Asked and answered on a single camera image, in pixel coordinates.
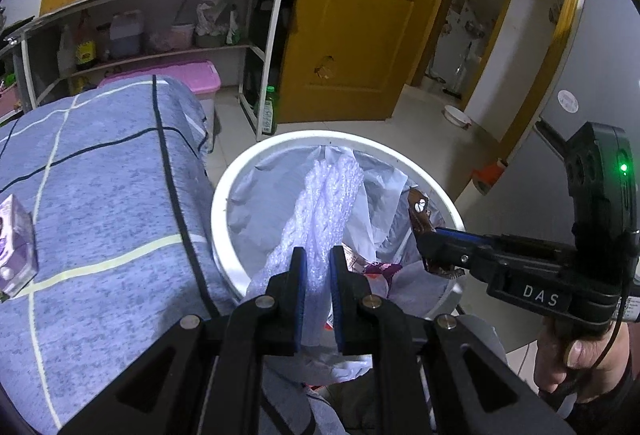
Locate cooking oil bottle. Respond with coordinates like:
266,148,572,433
74,12,99,69

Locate person's right hand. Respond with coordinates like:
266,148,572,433
536,315,632,407

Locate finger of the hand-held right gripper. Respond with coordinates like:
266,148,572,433
416,231,485,275
434,227,502,250

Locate white trash bin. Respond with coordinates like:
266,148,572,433
210,130,469,322

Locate purple milk carton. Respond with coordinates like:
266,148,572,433
0,193,40,297

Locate black appliance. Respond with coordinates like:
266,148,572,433
247,0,292,106

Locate blue checked blanket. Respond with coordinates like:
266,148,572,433
0,74,242,435

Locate orange floor object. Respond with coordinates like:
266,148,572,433
472,158,509,194

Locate brown snack wrapper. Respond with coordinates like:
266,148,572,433
407,187,469,279

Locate grey refrigerator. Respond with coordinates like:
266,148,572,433
536,0,640,236

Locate yellow wooden door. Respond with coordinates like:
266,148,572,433
273,0,462,124

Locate grey plastic bin liner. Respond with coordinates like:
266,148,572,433
227,147,452,366

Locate white floor bowl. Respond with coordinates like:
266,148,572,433
442,104,474,130

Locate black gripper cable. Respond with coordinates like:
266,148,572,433
536,282,637,402

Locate pink lidded storage box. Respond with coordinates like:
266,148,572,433
101,59,222,152

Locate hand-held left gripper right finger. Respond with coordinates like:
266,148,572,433
330,245,576,435

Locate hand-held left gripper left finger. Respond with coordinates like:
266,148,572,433
57,247,307,435

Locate white foam fruit net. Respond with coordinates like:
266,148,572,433
245,155,367,351

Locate blue grey jug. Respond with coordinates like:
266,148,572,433
108,10,144,59

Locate green plastic bottle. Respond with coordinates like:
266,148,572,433
253,85,279,136

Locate crumpled plastic bags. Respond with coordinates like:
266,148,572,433
194,0,242,49

